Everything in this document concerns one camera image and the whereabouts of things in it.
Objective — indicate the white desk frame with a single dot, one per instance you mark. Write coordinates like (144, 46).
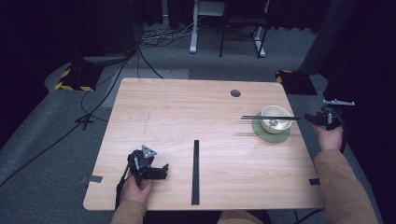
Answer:
(194, 37)

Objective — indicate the black metal chair frame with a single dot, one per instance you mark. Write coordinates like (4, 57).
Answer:
(243, 21)

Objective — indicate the black yellow-striped stand base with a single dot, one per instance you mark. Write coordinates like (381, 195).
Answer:
(297, 84)
(77, 79)

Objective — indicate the grey table grommet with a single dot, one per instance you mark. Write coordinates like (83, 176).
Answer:
(235, 93)

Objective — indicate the person's legs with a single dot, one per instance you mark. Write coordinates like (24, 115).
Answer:
(239, 217)

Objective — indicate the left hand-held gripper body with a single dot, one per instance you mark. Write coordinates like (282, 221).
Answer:
(139, 161)

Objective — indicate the white bowl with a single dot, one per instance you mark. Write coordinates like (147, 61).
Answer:
(280, 126)

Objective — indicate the person's left hand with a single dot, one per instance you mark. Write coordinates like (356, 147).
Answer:
(136, 191)

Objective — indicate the person's right hand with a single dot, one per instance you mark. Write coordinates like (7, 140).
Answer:
(330, 138)

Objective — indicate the green round coaster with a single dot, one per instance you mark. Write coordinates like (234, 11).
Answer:
(271, 138)

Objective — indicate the grey tape piece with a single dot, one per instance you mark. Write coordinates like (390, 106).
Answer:
(314, 181)
(93, 179)

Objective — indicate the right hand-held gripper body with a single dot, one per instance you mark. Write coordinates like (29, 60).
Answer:
(331, 116)

